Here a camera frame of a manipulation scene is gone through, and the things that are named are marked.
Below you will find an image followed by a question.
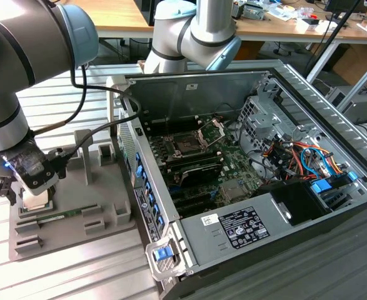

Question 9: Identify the silver CPU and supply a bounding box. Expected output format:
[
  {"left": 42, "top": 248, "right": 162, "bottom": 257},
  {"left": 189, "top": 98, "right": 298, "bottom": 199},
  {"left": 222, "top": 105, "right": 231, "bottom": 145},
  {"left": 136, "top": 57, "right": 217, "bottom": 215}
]
[{"left": 22, "top": 187, "right": 54, "bottom": 211}]

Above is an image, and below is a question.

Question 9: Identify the CPU socket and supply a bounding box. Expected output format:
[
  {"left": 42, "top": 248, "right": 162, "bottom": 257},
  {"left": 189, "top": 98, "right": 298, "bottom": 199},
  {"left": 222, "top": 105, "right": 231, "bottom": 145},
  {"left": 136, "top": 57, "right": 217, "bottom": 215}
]
[{"left": 170, "top": 132, "right": 203, "bottom": 158}]

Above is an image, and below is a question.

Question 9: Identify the black expansion slot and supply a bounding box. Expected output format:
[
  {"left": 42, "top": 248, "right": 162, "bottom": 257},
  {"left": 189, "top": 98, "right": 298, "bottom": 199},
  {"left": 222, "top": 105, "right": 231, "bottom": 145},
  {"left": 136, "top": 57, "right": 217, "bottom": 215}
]
[{"left": 169, "top": 186, "right": 219, "bottom": 218}]

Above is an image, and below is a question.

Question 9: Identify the black RAM slot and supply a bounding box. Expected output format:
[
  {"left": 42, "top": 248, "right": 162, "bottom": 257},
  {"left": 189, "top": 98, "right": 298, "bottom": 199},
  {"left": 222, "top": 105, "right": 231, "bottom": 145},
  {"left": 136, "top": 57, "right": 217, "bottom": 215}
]
[
  {"left": 144, "top": 116, "right": 200, "bottom": 137},
  {"left": 164, "top": 152, "right": 223, "bottom": 171}
]

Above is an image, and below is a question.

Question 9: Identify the green RAM stick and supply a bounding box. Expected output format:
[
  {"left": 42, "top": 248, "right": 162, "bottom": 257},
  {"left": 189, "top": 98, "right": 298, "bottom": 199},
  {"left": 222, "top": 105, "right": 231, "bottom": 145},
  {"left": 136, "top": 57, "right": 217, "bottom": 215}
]
[{"left": 36, "top": 207, "right": 84, "bottom": 223}]

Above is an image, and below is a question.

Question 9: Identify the grey parts rack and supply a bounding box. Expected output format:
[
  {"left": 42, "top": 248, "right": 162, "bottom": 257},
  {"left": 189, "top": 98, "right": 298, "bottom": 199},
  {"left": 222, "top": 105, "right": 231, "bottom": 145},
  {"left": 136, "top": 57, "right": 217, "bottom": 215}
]
[{"left": 8, "top": 129, "right": 138, "bottom": 262}]

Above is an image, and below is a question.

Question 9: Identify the long black sticker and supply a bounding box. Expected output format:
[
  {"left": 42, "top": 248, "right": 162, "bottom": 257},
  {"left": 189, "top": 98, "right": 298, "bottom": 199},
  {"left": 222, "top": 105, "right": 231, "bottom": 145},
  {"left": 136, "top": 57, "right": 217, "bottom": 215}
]
[{"left": 133, "top": 186, "right": 161, "bottom": 244}]

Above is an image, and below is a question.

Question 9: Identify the blue card clip row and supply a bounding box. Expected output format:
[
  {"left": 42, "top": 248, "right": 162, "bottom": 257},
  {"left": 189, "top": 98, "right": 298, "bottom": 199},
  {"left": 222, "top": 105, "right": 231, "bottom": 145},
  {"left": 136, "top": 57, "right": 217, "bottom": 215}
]
[{"left": 134, "top": 151, "right": 166, "bottom": 234}]

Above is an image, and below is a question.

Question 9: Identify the blue case latch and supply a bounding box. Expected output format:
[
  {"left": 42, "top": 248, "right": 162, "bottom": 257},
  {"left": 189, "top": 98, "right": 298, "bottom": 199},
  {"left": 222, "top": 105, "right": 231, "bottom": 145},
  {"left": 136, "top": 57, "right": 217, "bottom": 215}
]
[{"left": 153, "top": 246, "right": 174, "bottom": 261}]

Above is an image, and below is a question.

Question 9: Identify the thin metal locking lever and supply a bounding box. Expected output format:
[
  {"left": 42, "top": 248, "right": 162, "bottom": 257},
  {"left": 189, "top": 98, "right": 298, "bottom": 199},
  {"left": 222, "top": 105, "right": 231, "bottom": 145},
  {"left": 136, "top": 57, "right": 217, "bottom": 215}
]
[{"left": 163, "top": 114, "right": 173, "bottom": 140}]

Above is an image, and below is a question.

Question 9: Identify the open PC case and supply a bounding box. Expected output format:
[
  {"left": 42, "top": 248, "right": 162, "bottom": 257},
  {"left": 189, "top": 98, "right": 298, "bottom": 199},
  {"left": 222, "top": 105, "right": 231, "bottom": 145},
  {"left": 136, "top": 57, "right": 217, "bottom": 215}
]
[{"left": 106, "top": 59, "right": 367, "bottom": 300}]

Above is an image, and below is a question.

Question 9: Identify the long wooden desk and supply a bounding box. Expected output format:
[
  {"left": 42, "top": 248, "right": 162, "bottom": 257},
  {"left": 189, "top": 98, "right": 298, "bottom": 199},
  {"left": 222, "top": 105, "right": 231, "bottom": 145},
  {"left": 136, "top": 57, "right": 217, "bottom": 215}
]
[{"left": 94, "top": 0, "right": 367, "bottom": 43}]

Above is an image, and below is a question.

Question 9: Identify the grey power supply unit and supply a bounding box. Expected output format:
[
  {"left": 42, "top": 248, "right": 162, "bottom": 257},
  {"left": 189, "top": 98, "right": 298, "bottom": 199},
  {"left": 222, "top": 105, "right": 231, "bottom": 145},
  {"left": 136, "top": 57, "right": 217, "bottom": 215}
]
[{"left": 178, "top": 192, "right": 293, "bottom": 268}]

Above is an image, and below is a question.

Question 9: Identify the black graphics card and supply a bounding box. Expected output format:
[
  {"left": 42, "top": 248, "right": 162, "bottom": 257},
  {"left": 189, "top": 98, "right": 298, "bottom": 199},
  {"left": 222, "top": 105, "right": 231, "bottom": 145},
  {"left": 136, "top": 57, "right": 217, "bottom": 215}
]
[{"left": 176, "top": 162, "right": 223, "bottom": 189}]

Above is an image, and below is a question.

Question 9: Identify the metal socket cover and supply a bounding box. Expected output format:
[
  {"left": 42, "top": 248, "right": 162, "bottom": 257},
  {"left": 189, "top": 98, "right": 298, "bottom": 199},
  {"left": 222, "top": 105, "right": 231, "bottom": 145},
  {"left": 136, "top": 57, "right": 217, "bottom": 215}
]
[{"left": 196, "top": 118, "right": 226, "bottom": 149}]

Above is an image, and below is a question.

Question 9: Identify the white barcode label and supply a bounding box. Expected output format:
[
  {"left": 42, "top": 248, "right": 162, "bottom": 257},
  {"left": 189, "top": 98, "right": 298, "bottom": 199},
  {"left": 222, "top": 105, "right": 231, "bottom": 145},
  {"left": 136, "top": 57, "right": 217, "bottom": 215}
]
[{"left": 201, "top": 212, "right": 221, "bottom": 227}]

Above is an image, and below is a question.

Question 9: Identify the silver chipset heat sink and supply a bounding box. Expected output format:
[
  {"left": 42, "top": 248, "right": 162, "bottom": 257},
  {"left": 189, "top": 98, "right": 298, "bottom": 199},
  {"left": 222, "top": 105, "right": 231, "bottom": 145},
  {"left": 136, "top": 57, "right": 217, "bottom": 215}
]
[{"left": 219, "top": 180, "right": 246, "bottom": 201}]

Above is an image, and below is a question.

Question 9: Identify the green motherboard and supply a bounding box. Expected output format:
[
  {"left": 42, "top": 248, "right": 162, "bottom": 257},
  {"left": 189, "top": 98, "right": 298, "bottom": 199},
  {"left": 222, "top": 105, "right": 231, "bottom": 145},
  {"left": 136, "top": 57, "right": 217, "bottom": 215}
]
[{"left": 145, "top": 115, "right": 265, "bottom": 219}]

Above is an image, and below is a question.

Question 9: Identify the black rating label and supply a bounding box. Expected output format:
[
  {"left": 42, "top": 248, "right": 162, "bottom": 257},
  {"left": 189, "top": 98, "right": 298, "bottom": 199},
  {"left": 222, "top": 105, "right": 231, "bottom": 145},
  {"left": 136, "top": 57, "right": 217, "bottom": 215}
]
[{"left": 219, "top": 205, "right": 271, "bottom": 250}]

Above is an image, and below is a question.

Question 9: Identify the silver drive cage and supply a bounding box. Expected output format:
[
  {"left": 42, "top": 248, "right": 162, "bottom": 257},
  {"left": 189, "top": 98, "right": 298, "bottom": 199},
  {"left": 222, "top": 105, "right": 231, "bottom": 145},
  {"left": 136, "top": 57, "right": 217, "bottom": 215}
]
[{"left": 238, "top": 73, "right": 299, "bottom": 151}]

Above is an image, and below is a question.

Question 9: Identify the grey desktop device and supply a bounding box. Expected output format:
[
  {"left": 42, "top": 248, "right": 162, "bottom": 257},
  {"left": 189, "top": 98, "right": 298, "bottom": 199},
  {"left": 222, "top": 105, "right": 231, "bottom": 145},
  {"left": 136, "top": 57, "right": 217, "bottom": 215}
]
[{"left": 241, "top": 2, "right": 267, "bottom": 21}]

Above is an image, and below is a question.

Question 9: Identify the black slanted pole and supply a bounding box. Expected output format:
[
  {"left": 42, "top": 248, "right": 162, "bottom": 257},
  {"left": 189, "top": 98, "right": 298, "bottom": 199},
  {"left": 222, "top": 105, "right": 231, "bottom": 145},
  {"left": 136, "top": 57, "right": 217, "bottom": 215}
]
[{"left": 304, "top": 0, "right": 363, "bottom": 81}]

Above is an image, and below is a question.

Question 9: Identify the grey computer tower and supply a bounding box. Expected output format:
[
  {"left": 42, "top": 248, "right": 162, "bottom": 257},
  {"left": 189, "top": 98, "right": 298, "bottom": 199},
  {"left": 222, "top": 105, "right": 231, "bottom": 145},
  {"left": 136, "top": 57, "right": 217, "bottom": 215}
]
[{"left": 325, "top": 86, "right": 367, "bottom": 125}]

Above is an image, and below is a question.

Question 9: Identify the brown cardboard box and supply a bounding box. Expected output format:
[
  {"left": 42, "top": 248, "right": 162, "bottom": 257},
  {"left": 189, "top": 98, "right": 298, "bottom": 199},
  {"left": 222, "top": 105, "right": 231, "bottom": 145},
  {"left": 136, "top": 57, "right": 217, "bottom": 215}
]
[{"left": 331, "top": 43, "right": 367, "bottom": 87}]

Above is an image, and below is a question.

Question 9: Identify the black monitor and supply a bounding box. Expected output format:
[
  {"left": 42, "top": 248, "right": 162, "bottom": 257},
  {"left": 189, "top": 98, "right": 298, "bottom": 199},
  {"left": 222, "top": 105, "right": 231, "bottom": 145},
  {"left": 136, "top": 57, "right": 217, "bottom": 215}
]
[{"left": 323, "top": 0, "right": 367, "bottom": 15}]

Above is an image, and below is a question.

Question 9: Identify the taped black cable loop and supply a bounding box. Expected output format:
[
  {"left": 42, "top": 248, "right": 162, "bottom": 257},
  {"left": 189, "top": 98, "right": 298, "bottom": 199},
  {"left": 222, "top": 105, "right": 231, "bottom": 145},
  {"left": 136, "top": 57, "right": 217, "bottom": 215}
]
[{"left": 2, "top": 139, "right": 47, "bottom": 176}]

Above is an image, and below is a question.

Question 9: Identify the thick black cable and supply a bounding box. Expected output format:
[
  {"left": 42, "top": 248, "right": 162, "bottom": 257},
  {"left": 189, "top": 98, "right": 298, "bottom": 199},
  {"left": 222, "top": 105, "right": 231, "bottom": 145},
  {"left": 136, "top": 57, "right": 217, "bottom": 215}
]
[{"left": 48, "top": 65, "right": 142, "bottom": 179}]

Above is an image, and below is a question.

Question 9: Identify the black fan duct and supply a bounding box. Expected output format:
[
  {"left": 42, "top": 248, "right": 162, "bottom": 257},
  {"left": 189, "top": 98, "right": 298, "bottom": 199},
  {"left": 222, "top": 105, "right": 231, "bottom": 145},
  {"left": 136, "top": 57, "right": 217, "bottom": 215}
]
[{"left": 254, "top": 180, "right": 331, "bottom": 226}]

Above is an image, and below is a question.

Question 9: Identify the red yellow wire bundle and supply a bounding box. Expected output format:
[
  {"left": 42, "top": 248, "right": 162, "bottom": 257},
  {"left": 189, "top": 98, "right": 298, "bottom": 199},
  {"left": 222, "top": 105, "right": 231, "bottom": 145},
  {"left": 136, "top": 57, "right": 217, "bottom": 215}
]
[{"left": 263, "top": 141, "right": 309, "bottom": 176}]

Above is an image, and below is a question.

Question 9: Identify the blue wire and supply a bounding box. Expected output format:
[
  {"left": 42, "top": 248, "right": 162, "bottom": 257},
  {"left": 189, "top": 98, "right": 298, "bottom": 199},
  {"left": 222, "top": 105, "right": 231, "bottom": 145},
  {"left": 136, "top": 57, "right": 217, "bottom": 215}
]
[{"left": 299, "top": 146, "right": 333, "bottom": 179}]

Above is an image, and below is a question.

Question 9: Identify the orange wire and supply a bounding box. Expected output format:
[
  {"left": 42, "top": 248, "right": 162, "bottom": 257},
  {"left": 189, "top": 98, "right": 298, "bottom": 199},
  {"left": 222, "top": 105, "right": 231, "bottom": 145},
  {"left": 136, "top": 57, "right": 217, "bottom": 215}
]
[{"left": 322, "top": 155, "right": 348, "bottom": 176}]

